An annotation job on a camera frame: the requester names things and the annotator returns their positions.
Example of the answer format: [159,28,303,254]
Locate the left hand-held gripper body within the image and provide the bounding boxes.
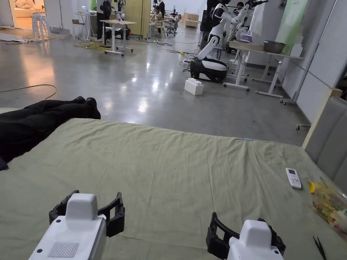
[28,193,107,260]

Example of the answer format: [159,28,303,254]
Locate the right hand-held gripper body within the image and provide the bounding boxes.
[227,219,278,260]

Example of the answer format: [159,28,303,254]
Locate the black tweezers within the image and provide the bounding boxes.
[312,235,327,260]

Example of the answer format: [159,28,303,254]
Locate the clear bag with colourful print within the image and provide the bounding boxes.
[307,176,347,235]

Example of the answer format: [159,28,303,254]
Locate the bed with pale green sheet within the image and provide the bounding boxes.
[0,108,347,260]

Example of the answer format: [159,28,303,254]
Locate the white remote control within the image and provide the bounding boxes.
[285,168,303,190]

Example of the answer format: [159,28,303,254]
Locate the grey padded headboard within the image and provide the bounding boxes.
[304,96,347,185]

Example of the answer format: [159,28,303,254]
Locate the white block-shaped box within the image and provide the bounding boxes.
[184,78,205,96]

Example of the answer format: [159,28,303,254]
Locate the white stool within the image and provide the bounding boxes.
[72,19,86,42]

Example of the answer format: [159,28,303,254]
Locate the stack of white stools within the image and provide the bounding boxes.
[32,10,49,39]

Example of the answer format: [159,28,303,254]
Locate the white table with metal bowl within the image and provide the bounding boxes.
[223,40,305,99]

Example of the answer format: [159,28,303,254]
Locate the wooden top desk on wheels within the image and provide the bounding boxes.
[99,19,138,57]

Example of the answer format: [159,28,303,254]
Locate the white table with laptop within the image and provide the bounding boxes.
[75,6,99,42]

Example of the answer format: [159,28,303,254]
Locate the white humanoid robot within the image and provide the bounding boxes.
[189,0,269,82]

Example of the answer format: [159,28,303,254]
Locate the grey office chair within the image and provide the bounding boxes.
[165,15,182,37]

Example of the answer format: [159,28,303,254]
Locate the wooden crate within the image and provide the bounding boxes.
[185,12,200,28]

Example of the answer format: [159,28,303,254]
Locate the yellow cable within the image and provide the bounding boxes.
[0,84,57,101]

